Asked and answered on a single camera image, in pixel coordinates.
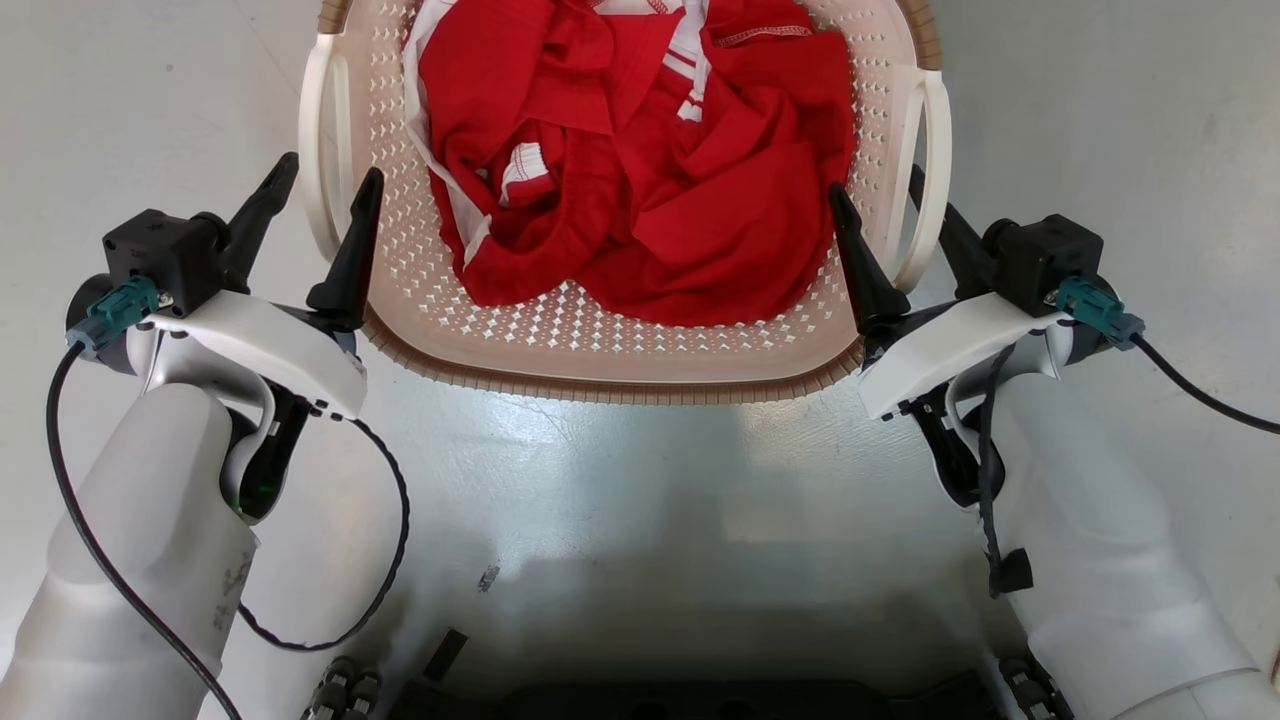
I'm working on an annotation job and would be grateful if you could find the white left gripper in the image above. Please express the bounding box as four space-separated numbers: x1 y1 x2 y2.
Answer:
150 152 386 421

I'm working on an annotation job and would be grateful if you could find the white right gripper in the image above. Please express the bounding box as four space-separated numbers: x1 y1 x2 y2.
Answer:
828 165 1073 421

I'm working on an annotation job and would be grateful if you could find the beige perforated plastic laundry basket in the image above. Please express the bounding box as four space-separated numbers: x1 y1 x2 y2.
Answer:
298 0 953 406

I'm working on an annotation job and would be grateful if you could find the red garment with white trim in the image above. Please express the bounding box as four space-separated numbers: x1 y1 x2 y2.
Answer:
415 0 859 329

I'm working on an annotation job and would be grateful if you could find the thin black right gripper cable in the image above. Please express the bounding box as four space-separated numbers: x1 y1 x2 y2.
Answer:
977 345 1036 601

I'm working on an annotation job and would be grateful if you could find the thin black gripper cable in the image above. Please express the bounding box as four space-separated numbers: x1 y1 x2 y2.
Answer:
977 345 1036 601
235 415 412 654

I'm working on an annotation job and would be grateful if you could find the thin black left gripper cable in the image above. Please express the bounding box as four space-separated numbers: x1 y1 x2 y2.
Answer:
235 415 412 654

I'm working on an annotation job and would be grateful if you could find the right camera cable, teal plug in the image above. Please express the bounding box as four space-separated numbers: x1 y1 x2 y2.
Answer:
1055 277 1280 437

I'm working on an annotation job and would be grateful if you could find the camera cable, teal plug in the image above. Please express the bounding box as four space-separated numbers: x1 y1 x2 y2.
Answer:
45 275 246 720
1055 277 1280 437

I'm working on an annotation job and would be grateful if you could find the left camera cable, teal plug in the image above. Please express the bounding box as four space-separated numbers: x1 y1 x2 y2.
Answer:
45 275 246 720

